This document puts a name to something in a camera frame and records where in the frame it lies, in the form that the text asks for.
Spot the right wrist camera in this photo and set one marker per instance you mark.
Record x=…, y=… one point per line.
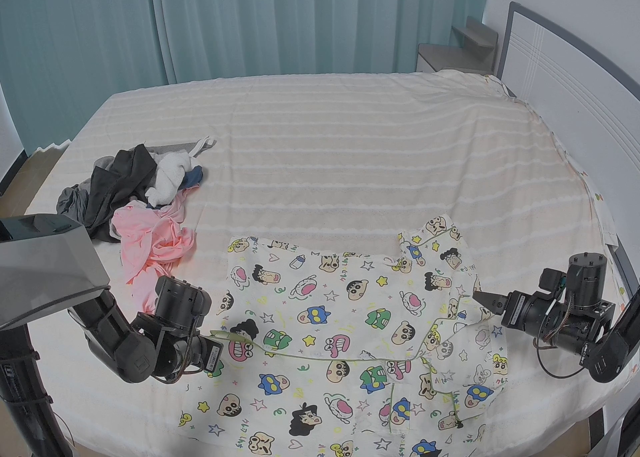
x=551, y=281

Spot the blue-green curtain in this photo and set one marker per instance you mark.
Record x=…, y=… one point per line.
x=70, y=35
x=320, y=5

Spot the bed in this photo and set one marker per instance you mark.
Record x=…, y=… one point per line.
x=350, y=145

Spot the pink garment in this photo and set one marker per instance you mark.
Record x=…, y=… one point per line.
x=145, y=240

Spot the pile of clothes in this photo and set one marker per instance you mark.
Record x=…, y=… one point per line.
x=115, y=180

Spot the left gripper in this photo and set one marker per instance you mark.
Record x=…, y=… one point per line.
x=214, y=357

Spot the white printed pyjama top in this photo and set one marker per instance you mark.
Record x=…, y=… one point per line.
x=340, y=345

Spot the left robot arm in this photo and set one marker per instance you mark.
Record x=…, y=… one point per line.
x=55, y=270

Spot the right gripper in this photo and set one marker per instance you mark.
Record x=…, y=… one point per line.
x=525, y=312

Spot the grey bedside table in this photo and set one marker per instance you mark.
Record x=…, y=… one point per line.
x=450, y=56

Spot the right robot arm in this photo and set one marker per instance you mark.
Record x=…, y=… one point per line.
x=605, y=340

